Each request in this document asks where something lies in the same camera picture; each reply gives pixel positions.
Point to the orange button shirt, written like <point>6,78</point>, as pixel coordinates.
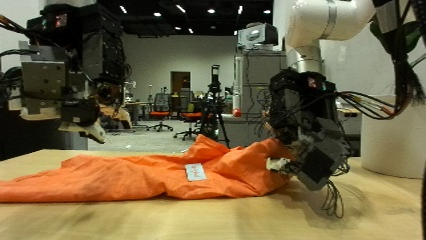
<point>111,180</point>

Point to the white storage box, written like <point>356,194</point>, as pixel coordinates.
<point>353,124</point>

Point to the low grey counter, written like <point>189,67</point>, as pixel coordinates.
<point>244,131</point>

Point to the red ball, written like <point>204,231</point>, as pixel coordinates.
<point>236,112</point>

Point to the white round plant pot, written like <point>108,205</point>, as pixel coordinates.
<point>390,146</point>

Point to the grey metal cabinet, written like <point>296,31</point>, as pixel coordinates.
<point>257,83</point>

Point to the grey bin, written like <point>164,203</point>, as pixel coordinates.
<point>78,142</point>

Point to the black panel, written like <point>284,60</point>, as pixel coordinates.
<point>27,136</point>

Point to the orange office chair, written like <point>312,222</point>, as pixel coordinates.
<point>191,116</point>
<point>160,114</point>

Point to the brown door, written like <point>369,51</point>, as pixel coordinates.
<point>179,83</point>

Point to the grey monitor box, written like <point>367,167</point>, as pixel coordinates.
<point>257,35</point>

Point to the black camera tripod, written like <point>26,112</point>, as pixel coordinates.
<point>213,113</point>

